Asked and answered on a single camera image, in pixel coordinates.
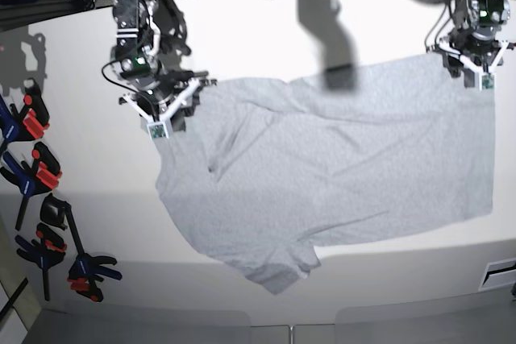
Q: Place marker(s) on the blue red clamp lower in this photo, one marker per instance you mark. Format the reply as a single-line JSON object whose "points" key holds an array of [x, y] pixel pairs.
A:
{"points": [[46, 252]]}

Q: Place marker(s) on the blue red clamp bottom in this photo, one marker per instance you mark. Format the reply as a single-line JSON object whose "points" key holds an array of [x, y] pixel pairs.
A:
{"points": [[87, 271]]}

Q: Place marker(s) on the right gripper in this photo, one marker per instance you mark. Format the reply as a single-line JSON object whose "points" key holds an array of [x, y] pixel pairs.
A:
{"points": [[168, 100]]}

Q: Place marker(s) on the grey T-shirt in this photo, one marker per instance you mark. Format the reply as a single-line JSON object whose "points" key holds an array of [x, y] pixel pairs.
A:
{"points": [[266, 171]]}

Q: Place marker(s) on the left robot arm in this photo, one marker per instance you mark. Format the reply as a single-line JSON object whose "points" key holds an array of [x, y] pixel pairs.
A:
{"points": [[476, 20]]}

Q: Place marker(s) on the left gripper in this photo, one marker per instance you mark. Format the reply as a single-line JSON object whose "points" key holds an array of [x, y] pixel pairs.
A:
{"points": [[476, 65]]}

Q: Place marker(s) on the blue red clamp middle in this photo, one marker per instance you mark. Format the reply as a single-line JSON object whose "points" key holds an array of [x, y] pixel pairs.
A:
{"points": [[41, 177]]}

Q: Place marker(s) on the blue red clamp upper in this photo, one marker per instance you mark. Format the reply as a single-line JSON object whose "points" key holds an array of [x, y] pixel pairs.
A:
{"points": [[27, 124]]}

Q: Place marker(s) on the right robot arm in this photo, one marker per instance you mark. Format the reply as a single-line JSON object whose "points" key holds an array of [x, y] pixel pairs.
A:
{"points": [[150, 40]]}

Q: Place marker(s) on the blue red clamp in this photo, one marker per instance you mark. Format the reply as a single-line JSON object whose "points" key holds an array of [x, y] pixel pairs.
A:
{"points": [[87, 271], [27, 124], [46, 252], [41, 177]]}

